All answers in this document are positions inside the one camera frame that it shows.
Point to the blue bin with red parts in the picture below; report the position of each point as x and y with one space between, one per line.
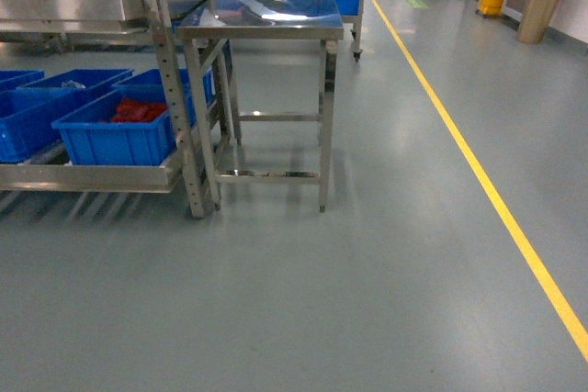
130 125

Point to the stainless steel small table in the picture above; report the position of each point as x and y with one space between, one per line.
277 61

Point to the tan planter pot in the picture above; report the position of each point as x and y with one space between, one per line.
536 17

